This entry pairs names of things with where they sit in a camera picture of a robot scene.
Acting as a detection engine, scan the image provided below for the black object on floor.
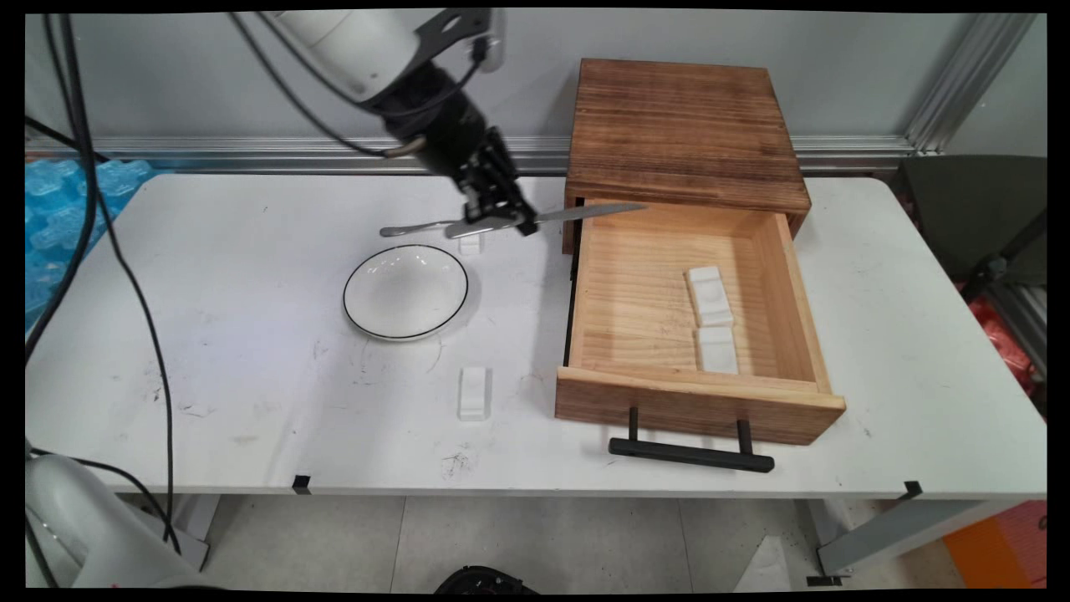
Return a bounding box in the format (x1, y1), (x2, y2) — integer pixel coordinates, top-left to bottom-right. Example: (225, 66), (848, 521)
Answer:
(435, 566), (540, 594)

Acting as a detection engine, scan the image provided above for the red bag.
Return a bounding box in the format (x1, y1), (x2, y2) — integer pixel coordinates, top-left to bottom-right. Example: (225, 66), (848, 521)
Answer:
(966, 293), (1047, 395)

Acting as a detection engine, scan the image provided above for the grey table leg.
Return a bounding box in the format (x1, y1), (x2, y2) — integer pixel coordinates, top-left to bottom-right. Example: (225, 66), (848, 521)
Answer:
(815, 499), (1017, 578)
(125, 493), (220, 572)

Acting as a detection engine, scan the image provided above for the aluminium frame bar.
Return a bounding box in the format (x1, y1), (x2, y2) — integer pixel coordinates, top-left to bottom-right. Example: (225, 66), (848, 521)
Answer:
(991, 284), (1047, 370)

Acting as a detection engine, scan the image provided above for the orange box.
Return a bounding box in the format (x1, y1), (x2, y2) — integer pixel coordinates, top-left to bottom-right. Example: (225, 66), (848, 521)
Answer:
(943, 500), (1047, 589)

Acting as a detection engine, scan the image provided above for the light wooden drawer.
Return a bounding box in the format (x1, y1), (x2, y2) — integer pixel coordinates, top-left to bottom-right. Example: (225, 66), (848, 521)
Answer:
(554, 197), (847, 446)

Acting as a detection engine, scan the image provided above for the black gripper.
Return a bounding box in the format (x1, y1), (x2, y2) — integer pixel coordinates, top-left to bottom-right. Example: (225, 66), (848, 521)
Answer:
(368, 63), (540, 238)

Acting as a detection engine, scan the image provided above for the silver fork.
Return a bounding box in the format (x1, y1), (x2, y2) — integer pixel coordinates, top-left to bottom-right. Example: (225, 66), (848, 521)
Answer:
(380, 219), (454, 238)

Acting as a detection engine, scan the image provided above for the slanted aluminium post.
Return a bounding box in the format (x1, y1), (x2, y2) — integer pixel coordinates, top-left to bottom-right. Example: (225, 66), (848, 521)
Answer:
(905, 13), (1037, 156)

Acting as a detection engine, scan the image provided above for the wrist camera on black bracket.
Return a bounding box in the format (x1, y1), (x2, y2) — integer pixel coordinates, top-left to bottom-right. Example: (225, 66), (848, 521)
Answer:
(414, 8), (507, 74)

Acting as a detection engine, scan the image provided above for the dark wooden drawer cabinet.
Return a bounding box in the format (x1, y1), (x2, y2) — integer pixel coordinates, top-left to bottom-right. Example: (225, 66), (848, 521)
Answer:
(562, 58), (813, 256)

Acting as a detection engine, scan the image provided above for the black drawer handle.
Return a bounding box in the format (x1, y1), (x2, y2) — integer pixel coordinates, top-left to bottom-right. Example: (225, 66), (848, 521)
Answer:
(608, 406), (776, 474)

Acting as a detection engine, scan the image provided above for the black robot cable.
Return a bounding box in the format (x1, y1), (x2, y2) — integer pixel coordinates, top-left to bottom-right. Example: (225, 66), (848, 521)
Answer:
(46, 13), (419, 557)
(25, 13), (487, 365)

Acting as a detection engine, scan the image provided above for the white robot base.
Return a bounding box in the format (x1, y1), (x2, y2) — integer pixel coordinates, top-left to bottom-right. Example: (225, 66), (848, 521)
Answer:
(25, 455), (210, 590)

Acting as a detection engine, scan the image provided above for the blue bubble wrap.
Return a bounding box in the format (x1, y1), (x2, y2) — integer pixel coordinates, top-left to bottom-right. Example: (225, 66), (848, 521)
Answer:
(25, 157), (156, 329)

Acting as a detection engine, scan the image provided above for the horizontal aluminium rail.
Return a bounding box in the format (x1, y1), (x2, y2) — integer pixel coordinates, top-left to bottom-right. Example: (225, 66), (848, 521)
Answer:
(25, 136), (916, 176)

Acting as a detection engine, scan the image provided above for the white plate with black rim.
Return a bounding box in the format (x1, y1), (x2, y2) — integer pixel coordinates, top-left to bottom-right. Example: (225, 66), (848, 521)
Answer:
(343, 243), (470, 341)

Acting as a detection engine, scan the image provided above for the silver table knife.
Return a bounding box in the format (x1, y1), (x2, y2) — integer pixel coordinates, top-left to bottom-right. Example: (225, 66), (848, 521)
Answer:
(443, 202), (649, 241)

